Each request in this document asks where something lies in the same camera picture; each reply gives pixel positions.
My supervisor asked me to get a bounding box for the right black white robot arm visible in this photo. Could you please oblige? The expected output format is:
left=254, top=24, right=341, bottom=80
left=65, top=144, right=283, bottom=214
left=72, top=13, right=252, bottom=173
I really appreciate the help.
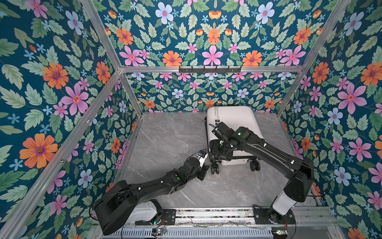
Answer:
left=211, top=122, right=314, bottom=224

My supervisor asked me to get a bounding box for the black hook rail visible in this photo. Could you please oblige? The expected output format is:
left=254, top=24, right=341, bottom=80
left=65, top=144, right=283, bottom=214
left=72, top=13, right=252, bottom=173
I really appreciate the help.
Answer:
left=178, top=66, right=242, bottom=74

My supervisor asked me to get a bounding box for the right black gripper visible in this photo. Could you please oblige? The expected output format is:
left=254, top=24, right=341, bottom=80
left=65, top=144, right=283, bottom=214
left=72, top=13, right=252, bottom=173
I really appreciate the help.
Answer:
left=207, top=140, right=232, bottom=161

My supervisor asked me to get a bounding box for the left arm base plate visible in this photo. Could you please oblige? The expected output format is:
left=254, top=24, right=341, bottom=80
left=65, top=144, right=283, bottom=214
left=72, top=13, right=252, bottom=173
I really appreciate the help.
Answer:
left=135, top=208, right=177, bottom=226

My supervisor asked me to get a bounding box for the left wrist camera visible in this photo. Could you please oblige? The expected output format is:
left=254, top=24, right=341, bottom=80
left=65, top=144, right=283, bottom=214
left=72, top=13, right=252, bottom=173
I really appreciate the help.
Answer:
left=197, top=150, right=208, bottom=167

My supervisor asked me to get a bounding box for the white hard-shell suitcase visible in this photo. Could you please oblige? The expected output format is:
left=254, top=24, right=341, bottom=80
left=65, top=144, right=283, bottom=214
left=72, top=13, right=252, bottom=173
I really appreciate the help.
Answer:
left=205, top=106, right=263, bottom=175

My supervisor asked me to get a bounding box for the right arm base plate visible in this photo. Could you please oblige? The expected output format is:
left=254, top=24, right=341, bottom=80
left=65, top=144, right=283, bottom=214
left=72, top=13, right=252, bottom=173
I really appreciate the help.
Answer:
left=253, top=206, right=296, bottom=225

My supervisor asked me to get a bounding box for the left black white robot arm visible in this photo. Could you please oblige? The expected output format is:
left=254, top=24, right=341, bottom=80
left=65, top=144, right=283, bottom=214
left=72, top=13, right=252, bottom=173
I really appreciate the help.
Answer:
left=92, top=157, right=209, bottom=236

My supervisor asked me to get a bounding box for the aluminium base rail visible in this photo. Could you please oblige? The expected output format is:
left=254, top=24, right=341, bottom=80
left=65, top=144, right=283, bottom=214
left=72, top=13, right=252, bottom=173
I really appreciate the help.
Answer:
left=118, top=204, right=339, bottom=231

